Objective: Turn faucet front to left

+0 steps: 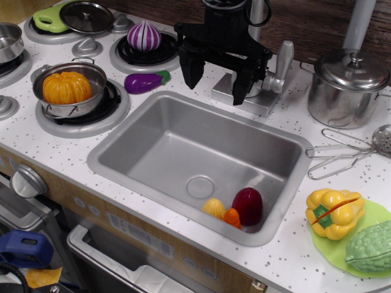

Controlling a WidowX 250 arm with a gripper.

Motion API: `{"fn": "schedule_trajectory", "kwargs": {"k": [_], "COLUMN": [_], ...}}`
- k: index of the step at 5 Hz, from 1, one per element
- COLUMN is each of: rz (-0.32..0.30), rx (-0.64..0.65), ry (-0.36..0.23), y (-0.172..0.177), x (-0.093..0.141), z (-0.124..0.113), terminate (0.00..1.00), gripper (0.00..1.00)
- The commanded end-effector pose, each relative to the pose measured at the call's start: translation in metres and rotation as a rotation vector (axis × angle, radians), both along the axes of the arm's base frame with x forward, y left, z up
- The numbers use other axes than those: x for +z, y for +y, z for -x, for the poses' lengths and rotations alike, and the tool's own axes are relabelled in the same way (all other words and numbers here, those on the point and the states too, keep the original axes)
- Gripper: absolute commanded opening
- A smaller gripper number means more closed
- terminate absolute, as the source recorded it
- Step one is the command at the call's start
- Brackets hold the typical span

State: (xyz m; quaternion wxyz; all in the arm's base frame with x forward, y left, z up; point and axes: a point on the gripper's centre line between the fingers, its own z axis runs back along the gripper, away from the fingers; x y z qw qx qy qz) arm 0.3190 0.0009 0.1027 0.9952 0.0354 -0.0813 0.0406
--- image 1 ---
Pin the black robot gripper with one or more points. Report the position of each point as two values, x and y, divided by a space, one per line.
224 40

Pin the silver toy faucet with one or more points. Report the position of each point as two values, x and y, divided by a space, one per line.
264 95

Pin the back right stove burner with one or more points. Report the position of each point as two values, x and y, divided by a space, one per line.
128 60

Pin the purple white toy onion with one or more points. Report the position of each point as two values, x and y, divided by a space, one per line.
144 37

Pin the purple toy eggplant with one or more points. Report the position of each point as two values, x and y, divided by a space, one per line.
139 83

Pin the grey toy sink basin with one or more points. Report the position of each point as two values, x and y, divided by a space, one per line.
181 152

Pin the grey stove knob back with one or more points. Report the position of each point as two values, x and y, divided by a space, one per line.
121 24

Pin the grey stove knob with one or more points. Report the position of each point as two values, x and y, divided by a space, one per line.
9 106
121 24
88 47

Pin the front stove burner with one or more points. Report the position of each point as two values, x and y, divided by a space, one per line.
112 110

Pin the tall steel pot with lid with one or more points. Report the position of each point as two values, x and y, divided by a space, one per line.
345 87

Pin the grey stove knob centre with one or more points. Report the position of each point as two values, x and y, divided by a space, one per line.
88 47

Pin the dark red toy beet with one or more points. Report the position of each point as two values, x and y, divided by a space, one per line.
249 205

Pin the yellow toy corn piece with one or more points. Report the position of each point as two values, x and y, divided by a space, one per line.
215 208

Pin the steel pot lid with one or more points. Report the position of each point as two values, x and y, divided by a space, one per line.
86 17

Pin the orange toy carrot piece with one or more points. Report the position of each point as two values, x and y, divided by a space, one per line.
231 217

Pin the orange toy pumpkin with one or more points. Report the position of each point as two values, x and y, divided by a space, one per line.
67 87

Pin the grey vertical pole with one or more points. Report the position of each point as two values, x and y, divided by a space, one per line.
358 24

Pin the green toy cutting board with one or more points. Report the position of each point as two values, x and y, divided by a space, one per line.
49 19

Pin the steel slotted spoon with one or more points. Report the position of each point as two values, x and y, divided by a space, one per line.
378 142

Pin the yellow toy bell pepper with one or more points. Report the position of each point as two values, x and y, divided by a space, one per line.
333 214

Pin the back left stove burner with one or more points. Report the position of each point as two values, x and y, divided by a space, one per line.
36 35

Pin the left edge stove burner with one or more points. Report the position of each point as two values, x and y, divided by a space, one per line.
15 70

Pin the steel pot at left edge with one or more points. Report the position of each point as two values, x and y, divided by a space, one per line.
12 44

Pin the light green plate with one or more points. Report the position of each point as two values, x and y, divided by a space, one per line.
334 251

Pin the grey stove knob left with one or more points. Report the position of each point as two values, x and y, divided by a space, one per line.
9 106

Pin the grey dishwasher door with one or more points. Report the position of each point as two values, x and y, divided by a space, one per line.
113 265

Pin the silver oven dial knob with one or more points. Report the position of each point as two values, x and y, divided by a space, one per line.
27 183

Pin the green toy bitter gourd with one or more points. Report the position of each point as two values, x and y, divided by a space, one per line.
369 249

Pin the blue clamp tool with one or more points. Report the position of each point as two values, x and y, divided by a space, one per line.
25 249

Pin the yellow tape piece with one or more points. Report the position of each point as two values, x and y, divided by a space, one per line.
37 278

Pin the steel wire utensil handle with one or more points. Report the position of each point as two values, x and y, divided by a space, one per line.
333 166

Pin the steel pan with handles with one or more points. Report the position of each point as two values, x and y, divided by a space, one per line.
95 75

